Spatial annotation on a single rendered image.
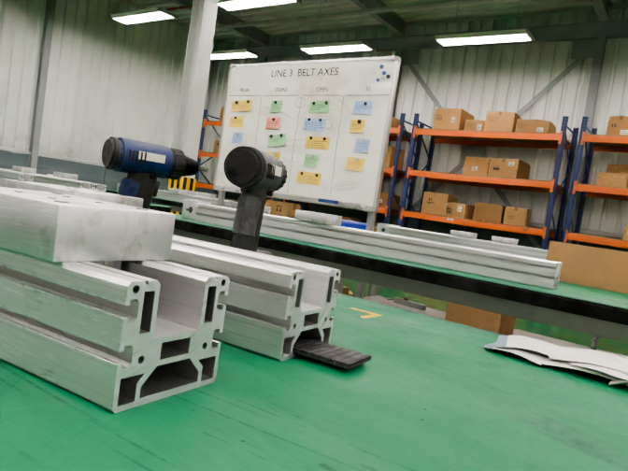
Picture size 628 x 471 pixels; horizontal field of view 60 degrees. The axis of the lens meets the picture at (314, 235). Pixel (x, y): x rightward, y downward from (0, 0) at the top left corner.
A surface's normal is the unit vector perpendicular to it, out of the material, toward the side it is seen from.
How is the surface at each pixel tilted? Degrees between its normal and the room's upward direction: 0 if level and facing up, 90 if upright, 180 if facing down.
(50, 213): 90
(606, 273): 89
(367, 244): 90
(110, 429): 0
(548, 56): 90
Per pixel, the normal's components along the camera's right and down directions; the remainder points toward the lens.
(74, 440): 0.15, -0.99
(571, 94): -0.58, -0.04
